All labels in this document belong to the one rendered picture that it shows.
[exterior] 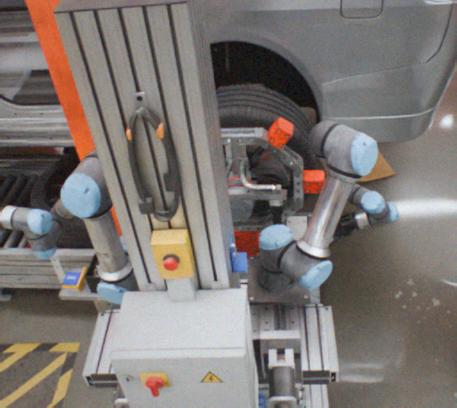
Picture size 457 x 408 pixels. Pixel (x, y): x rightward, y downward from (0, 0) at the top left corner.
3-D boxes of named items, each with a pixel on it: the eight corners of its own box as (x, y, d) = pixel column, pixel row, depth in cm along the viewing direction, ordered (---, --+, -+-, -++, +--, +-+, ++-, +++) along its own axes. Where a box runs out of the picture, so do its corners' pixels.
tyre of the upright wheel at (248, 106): (226, 54, 234) (153, 153, 273) (220, 84, 216) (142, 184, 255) (345, 133, 254) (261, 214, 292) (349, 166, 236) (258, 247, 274)
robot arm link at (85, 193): (148, 278, 196) (112, 156, 161) (131, 312, 185) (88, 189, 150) (118, 272, 199) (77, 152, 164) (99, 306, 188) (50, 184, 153)
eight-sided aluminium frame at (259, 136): (303, 222, 257) (303, 126, 223) (303, 232, 252) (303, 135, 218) (189, 221, 265) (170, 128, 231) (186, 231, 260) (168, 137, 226)
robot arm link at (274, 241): (276, 241, 204) (274, 214, 195) (303, 260, 196) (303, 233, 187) (253, 259, 198) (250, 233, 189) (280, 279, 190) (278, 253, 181)
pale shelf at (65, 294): (157, 273, 263) (156, 269, 261) (150, 302, 250) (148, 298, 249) (71, 271, 269) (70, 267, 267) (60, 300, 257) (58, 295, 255)
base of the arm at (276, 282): (299, 293, 197) (299, 274, 191) (257, 294, 199) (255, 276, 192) (297, 261, 209) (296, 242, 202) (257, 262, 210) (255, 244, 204)
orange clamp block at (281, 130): (281, 138, 229) (293, 123, 224) (280, 150, 224) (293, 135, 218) (267, 130, 228) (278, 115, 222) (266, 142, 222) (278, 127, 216)
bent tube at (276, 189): (282, 163, 229) (281, 142, 222) (280, 195, 214) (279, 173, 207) (239, 163, 231) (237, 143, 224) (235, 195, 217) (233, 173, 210)
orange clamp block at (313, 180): (303, 182, 243) (323, 181, 242) (303, 194, 237) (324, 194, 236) (303, 170, 239) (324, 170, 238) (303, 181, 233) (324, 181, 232)
